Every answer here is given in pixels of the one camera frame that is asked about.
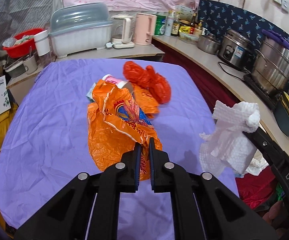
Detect white paper towel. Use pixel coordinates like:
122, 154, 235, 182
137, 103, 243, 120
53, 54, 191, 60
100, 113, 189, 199
199, 100, 260, 177

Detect orange snack wrapper bag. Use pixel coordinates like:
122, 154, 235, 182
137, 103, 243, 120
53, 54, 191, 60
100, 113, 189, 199
87, 80, 162, 180

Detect pink white cup trash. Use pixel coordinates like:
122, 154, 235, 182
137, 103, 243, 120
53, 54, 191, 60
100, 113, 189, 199
102, 74, 129, 89

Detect right hand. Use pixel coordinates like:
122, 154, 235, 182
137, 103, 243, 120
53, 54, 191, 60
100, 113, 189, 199
263, 200, 289, 238

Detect yellow blue stacked basins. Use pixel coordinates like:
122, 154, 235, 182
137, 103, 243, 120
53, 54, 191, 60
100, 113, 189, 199
273, 92, 289, 137

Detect black induction cooktop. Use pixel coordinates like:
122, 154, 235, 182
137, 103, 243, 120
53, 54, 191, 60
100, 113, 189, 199
243, 74, 281, 111

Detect stacked steel steamer pot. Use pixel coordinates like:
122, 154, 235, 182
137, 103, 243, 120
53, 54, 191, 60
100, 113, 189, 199
251, 37, 289, 96

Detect steel rice cooker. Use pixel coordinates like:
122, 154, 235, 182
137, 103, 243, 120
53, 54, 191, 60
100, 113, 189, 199
218, 29, 256, 72

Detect purple towel on pot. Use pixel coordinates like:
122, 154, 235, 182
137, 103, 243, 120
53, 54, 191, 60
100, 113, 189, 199
262, 29, 289, 50

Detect small steel bowl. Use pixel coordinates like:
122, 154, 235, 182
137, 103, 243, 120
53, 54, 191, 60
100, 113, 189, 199
197, 34, 220, 55

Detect red crumpled plastic bag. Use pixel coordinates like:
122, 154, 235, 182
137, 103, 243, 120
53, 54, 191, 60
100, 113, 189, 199
123, 61, 172, 104

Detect clear food container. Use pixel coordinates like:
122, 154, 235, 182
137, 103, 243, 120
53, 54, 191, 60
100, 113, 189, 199
179, 32, 199, 44

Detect navy patterned cloth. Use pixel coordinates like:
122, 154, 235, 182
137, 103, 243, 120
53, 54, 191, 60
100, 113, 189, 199
197, 0, 289, 111

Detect yellow seasoning packet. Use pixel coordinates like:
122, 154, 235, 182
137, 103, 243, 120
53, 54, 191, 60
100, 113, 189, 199
179, 25, 191, 34

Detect dark soy sauce bottle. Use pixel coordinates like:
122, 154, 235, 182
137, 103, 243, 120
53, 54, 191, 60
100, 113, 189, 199
171, 11, 180, 36

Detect white slim bottle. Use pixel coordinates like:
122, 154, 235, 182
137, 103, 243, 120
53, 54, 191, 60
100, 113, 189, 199
164, 10, 175, 36

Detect white box on counter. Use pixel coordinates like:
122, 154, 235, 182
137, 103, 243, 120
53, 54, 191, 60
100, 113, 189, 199
175, 5, 195, 22

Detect green tin can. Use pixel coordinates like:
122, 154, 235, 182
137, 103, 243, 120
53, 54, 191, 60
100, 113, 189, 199
154, 15, 166, 36

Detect pink electric kettle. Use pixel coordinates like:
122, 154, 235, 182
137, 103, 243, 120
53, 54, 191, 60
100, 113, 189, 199
134, 13, 157, 46

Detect red plastic basin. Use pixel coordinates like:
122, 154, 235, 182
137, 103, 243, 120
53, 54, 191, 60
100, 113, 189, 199
2, 28, 43, 59

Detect white cup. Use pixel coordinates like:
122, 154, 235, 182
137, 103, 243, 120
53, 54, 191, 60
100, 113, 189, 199
34, 30, 51, 56

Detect white glass kettle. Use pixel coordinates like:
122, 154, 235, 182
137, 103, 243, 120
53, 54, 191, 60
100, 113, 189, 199
105, 14, 135, 49

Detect grey lidded dish rack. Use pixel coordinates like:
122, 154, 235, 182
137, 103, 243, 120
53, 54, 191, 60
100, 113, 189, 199
49, 3, 113, 58

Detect grey striped hanging sheet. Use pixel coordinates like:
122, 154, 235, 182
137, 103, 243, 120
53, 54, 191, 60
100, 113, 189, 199
0, 0, 63, 49

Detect black power cable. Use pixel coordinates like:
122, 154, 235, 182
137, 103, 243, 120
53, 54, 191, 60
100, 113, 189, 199
218, 61, 250, 81

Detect wall power outlet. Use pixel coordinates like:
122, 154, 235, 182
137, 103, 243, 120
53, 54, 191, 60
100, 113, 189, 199
273, 0, 289, 13

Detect small steel pot with handle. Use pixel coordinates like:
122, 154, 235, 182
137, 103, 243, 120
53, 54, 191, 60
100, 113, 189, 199
3, 54, 38, 78

